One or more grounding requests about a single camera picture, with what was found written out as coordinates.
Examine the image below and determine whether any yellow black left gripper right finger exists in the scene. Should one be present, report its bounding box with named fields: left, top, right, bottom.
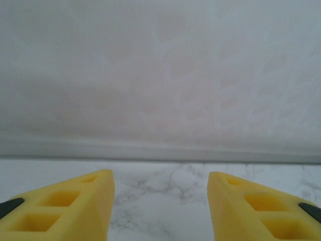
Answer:
left=208, top=171, right=321, bottom=241

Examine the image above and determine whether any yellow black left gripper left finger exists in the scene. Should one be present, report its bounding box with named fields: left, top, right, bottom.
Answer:
left=0, top=169, right=116, bottom=241

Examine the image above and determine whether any aluminium table back rail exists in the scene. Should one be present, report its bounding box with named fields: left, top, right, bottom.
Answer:
left=0, top=139, right=321, bottom=165

